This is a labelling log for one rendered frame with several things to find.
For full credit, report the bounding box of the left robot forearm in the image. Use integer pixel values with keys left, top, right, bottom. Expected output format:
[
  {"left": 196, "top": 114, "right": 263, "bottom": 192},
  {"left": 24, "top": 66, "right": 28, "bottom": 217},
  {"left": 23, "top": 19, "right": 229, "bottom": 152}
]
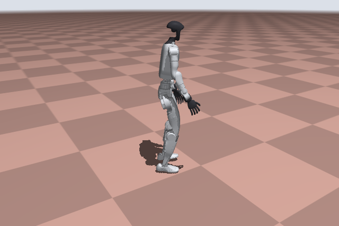
[{"left": 168, "top": 79, "right": 175, "bottom": 90}]

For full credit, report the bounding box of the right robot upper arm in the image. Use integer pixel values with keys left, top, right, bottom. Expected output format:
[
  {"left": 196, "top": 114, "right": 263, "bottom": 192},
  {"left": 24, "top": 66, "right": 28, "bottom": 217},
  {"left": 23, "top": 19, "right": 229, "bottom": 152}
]
[{"left": 168, "top": 47, "right": 179, "bottom": 80}]

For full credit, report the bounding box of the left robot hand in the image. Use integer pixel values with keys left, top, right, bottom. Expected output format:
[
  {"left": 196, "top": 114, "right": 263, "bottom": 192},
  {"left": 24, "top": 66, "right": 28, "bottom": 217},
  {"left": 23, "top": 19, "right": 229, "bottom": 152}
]
[{"left": 172, "top": 84, "right": 184, "bottom": 104}]

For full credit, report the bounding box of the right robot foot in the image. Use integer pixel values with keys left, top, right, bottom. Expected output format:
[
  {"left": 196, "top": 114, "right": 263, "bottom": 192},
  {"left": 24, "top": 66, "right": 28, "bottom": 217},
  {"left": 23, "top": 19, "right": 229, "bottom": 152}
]
[{"left": 156, "top": 163, "right": 179, "bottom": 173}]

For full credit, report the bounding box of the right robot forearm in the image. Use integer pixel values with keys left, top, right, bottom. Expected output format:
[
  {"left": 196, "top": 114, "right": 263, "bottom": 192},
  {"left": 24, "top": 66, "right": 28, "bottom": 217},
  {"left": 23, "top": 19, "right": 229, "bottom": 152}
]
[{"left": 175, "top": 72, "right": 190, "bottom": 100}]

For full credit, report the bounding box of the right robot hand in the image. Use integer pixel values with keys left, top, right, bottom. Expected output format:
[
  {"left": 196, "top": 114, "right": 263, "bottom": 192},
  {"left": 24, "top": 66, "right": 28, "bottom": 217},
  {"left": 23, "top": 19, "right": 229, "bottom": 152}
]
[{"left": 183, "top": 94, "right": 200, "bottom": 115}]

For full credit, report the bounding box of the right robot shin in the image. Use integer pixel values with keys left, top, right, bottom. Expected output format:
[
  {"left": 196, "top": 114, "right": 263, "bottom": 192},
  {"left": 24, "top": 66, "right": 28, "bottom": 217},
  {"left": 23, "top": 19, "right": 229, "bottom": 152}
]
[{"left": 162, "top": 133, "right": 179, "bottom": 167}]

